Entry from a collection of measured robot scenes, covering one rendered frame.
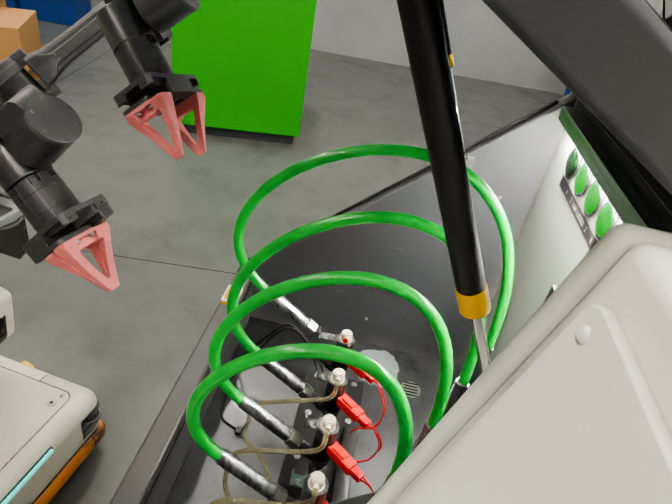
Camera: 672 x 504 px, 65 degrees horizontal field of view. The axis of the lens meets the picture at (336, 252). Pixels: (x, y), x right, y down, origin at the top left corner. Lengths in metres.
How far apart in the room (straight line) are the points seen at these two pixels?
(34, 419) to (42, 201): 1.20
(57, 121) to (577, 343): 0.54
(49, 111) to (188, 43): 3.39
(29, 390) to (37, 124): 1.35
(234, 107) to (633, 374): 3.95
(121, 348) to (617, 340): 2.20
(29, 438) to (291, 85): 2.99
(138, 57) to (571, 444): 0.64
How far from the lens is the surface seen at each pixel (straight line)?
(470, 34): 7.31
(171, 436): 0.87
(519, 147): 0.97
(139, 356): 2.31
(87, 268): 0.67
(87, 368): 2.29
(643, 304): 0.24
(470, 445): 0.31
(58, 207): 0.67
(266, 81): 4.02
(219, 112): 4.12
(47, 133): 0.62
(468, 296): 0.32
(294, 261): 1.11
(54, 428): 1.78
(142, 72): 0.73
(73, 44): 1.20
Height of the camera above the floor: 1.65
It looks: 34 degrees down
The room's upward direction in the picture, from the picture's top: 11 degrees clockwise
